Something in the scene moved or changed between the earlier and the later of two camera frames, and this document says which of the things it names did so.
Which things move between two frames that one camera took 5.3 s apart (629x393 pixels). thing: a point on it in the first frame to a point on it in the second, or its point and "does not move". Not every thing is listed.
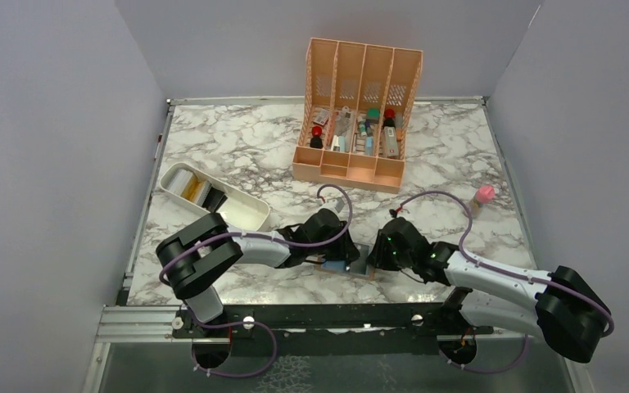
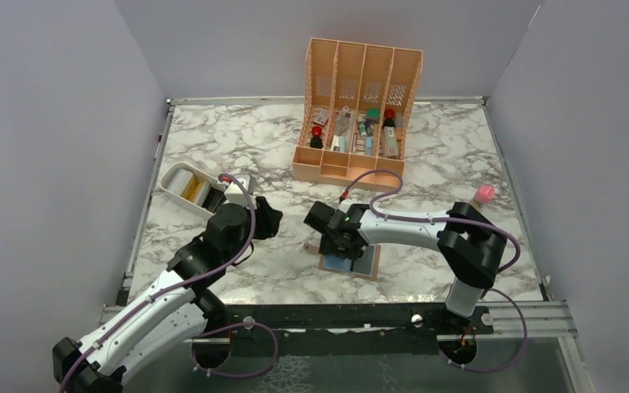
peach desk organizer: (356, 101) does not move
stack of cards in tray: (185, 183) does not move
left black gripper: (346, 250) to (267, 218)
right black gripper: (377, 257) to (327, 246)
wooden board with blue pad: (359, 267) does not move
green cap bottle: (373, 115) does not move
